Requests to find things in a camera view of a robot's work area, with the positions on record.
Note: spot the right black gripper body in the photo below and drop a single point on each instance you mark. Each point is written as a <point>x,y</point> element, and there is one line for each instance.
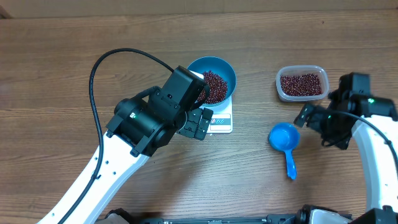
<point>330,130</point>

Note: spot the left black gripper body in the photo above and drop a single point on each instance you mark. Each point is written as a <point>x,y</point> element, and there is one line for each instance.
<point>190,129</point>

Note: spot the blue plastic measuring scoop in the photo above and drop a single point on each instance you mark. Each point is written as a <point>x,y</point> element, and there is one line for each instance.
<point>284,137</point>

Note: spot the red beans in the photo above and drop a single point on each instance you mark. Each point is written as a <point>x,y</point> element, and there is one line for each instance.
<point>218,87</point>

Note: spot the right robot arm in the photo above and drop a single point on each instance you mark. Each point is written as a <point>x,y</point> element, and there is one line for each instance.
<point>355,114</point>

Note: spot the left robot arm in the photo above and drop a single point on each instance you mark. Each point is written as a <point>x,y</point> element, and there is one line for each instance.
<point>139,127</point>

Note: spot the white digital kitchen scale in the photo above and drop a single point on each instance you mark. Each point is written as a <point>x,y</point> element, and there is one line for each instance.
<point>222,119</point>

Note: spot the blue metal bowl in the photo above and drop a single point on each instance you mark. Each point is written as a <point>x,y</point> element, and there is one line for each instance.
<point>218,66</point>

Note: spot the clear plastic container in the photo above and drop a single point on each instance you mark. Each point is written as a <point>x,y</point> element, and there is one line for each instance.
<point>299,83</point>

